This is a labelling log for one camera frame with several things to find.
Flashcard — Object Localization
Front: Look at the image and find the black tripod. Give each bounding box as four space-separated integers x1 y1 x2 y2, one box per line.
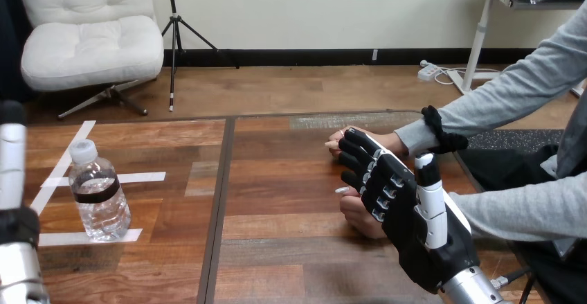
160 0 241 113

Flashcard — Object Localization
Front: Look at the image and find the black speckled floor mat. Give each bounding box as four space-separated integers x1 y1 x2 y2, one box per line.
463 129 566 153

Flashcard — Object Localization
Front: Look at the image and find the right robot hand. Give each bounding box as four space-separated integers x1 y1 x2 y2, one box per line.
338 127 480 294

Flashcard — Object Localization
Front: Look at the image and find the tangle of cables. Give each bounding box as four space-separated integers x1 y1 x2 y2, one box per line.
433 65 502 87

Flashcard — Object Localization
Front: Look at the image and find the white desk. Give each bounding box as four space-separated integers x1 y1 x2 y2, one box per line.
446 0 587 97

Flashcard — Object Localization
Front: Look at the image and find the white cushioned chair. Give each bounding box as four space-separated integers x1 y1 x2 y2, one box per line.
17 0 165 120

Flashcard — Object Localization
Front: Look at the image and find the person's hand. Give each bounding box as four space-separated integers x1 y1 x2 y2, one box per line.
324 125 409 160
334 186 392 240

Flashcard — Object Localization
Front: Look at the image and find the clear water bottle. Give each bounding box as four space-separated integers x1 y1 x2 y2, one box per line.
68 138 132 243

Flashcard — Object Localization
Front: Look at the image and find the black scrunchie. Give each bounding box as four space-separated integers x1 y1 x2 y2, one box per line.
420 105 470 156

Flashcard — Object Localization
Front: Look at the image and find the person's forearm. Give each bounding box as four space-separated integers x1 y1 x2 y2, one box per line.
394 0 587 157
448 171 587 243

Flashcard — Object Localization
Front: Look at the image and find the person's body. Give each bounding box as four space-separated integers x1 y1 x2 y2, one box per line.
458 91 587 304

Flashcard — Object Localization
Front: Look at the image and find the black cable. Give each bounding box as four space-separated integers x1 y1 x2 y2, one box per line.
489 266 536 304

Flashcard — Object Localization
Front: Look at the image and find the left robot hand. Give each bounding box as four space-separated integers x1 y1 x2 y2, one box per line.
0 100 42 249

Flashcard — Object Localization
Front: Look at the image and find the white power strip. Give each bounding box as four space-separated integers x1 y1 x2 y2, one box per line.
417 60 442 82

